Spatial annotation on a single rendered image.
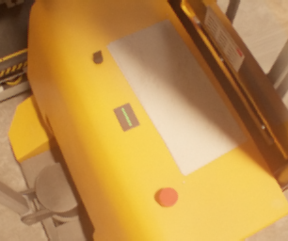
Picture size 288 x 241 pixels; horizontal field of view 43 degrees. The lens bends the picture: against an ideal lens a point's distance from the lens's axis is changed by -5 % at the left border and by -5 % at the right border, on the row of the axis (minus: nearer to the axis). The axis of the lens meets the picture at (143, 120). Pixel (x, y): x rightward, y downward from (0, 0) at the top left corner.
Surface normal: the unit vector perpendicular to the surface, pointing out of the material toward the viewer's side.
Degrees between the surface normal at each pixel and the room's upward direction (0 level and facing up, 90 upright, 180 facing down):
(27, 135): 22
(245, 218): 0
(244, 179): 0
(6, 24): 0
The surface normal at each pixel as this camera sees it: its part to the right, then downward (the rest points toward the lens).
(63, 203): 0.01, -0.38
